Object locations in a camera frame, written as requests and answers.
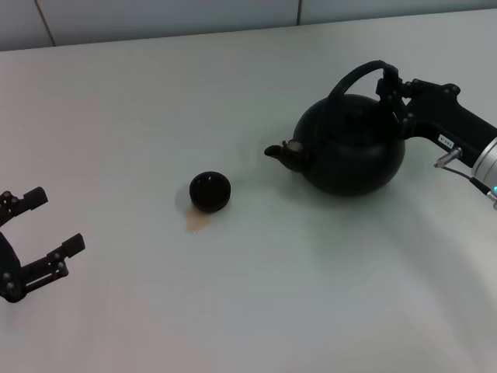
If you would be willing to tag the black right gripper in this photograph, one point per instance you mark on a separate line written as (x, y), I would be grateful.
(446, 120)

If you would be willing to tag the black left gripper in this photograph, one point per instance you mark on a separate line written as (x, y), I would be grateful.
(7, 268)

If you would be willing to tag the small black teacup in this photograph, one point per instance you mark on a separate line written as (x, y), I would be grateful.
(209, 202)

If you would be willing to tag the brown spilled tea puddle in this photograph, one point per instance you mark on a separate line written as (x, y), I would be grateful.
(198, 219)

